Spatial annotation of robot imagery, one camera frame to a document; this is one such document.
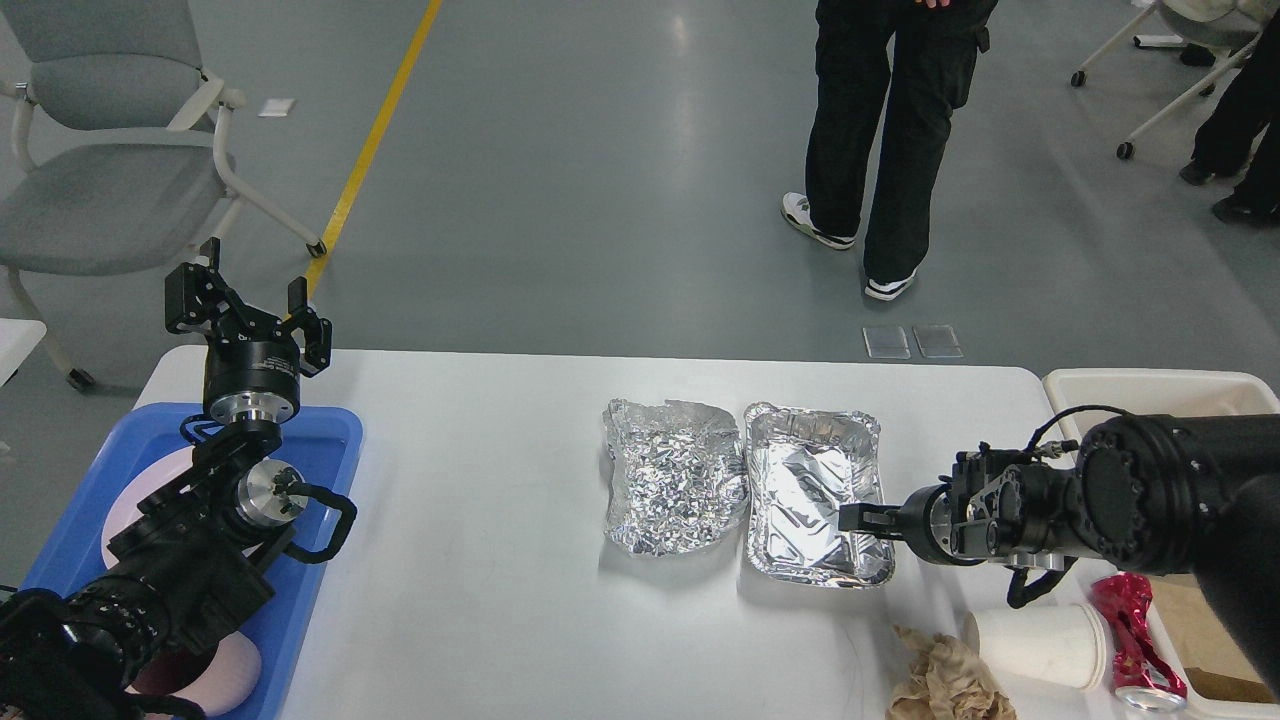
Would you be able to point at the white side table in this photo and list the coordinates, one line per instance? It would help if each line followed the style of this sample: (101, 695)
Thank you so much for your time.
(19, 337)

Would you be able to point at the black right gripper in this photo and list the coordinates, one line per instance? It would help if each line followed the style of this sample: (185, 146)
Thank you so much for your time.
(922, 522)

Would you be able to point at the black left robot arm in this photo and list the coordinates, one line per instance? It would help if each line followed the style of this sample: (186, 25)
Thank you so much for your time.
(192, 569)

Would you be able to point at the aluminium foil tray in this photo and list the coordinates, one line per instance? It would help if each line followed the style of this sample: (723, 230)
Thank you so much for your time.
(803, 466)

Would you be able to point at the person in black trousers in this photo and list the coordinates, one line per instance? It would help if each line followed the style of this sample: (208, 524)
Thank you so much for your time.
(890, 76)

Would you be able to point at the clear floor plate right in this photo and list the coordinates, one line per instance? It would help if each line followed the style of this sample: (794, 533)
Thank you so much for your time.
(937, 341)

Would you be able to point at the grey office chair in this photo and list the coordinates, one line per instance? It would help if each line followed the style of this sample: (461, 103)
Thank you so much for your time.
(117, 208)

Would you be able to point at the blue plastic tray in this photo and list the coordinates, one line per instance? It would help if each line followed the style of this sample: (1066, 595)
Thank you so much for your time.
(322, 443)

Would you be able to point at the aluminium foil sheet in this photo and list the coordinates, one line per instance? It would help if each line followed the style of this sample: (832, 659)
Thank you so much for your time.
(678, 479)

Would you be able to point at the pink mug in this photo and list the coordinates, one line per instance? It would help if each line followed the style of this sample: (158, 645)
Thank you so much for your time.
(217, 680)

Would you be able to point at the red crushed can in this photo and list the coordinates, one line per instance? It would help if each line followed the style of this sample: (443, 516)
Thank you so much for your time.
(1141, 676)

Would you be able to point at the white paper cup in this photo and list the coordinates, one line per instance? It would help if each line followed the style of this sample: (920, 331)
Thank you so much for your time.
(1063, 645)

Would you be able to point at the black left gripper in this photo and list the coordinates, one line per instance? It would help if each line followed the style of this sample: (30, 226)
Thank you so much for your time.
(249, 372)

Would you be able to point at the beige plastic bin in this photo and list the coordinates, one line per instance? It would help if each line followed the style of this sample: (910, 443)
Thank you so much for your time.
(1169, 392)

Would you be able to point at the clear floor plate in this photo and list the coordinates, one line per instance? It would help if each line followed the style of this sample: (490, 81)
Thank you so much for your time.
(887, 342)
(937, 341)

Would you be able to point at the pink plate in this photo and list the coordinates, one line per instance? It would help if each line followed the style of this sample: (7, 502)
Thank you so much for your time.
(124, 511)

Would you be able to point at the crumpled brown paper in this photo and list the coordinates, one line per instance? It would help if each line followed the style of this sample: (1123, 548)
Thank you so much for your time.
(946, 680)

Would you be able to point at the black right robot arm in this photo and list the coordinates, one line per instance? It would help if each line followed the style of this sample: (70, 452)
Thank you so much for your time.
(1154, 494)

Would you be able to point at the brown paper bag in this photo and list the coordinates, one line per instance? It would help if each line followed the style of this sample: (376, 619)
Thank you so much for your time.
(1222, 680)

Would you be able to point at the clear floor plate left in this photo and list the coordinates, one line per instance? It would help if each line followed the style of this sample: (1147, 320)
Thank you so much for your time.
(887, 342)

